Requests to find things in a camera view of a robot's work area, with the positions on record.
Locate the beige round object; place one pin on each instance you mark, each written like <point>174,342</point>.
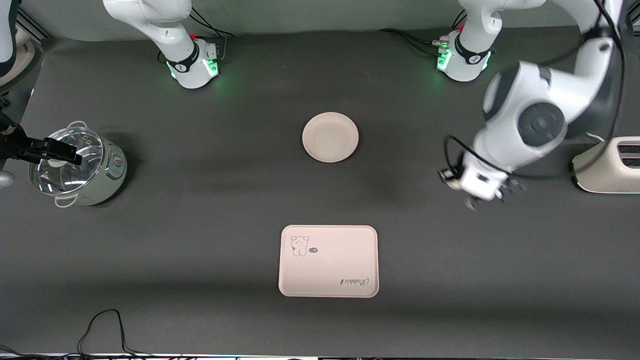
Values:
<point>25,62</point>

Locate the pale green electric cooking pot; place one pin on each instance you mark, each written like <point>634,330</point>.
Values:
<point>112,180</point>

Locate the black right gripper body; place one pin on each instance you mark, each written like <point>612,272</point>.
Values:
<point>14,144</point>

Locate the round beige plate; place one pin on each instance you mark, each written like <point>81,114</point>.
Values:
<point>330,137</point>

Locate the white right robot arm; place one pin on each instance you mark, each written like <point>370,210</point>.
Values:
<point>170,35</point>

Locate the glass pot lid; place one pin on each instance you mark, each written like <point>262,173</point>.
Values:
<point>60,177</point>

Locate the aluminium frame rail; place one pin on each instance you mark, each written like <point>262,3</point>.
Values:
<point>32,25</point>
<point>635,20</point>

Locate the dark grey table mat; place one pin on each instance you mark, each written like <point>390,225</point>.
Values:
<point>225,200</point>

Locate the cream white toaster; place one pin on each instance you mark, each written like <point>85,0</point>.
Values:
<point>607,170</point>

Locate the beige rabbit print tray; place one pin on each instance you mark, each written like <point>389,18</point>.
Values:
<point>330,267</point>

